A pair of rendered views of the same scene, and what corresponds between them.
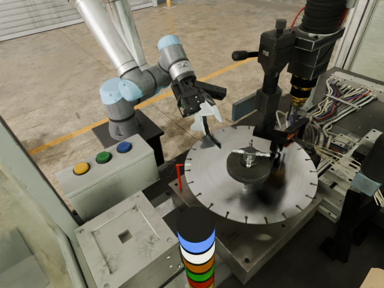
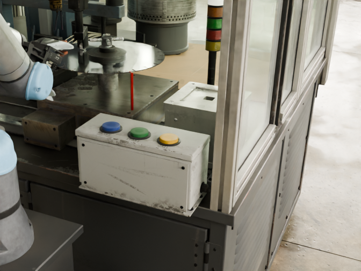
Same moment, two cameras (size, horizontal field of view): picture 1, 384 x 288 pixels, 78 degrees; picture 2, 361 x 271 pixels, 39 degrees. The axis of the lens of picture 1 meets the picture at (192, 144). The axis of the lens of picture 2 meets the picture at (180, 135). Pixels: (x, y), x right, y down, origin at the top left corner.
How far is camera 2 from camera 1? 1.55 m
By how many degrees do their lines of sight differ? 95
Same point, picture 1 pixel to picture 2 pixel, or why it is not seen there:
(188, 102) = (53, 51)
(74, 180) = (188, 138)
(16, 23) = not seen: outside the picture
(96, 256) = not seen: hidden behind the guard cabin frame
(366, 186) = (122, 11)
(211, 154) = (104, 65)
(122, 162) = (136, 122)
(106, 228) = (213, 106)
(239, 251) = (167, 83)
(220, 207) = (158, 57)
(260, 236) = (150, 79)
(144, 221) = (189, 95)
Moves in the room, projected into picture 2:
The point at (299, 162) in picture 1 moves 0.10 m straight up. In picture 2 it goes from (90, 43) to (88, 11)
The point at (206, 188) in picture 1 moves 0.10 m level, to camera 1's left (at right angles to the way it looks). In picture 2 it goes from (145, 62) to (164, 72)
